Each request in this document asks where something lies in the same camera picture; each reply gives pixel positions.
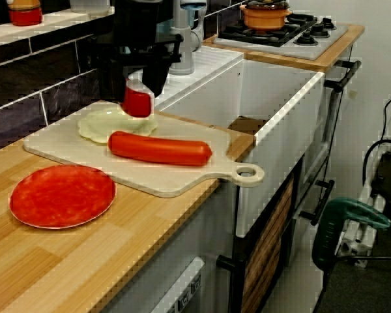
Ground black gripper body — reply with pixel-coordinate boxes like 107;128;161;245
91;33;185;72

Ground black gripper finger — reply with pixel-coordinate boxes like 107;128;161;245
98;67;128;100
141;63;169;98

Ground white and red toy sushi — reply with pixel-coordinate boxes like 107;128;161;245
121;78;156;119

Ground red toy sausage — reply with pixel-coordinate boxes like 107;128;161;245
108;130;213;168

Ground grey toy faucet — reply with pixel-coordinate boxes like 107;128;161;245
167;0;210;76

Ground pale yellow scalloped plate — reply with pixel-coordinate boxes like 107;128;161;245
77;109;159;144

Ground dark tiled backsplash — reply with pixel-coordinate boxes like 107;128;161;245
0;6;118;154

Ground red ketchup bottle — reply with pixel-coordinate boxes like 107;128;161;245
7;0;43;27

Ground toy gas stove top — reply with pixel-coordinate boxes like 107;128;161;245
211;12;349;61

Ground red round plate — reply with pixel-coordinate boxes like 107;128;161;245
8;165;117;229

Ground orange toy pot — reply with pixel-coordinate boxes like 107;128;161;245
240;3;293;32

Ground dark pot lid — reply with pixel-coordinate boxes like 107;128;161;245
246;0;291;12

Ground white toy sink unit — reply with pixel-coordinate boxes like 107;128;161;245
154;45;326;239

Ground wooden kitchen countertop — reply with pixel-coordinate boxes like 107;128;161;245
201;22;366;72
0;100;257;313

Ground wood pattern cabinet door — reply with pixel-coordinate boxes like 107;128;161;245
240;175;296;313

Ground grey toy dishwasher door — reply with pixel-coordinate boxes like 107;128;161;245
143;256;207;313

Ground beige cutting board with handle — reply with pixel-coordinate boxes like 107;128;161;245
22;100;265;199

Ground black bar handle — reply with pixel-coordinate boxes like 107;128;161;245
298;179;335;226
324;60;362;94
216;253;247;294

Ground black cable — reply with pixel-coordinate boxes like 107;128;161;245
361;78;391;196

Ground white metal frame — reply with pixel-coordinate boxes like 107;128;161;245
335;224;379;261

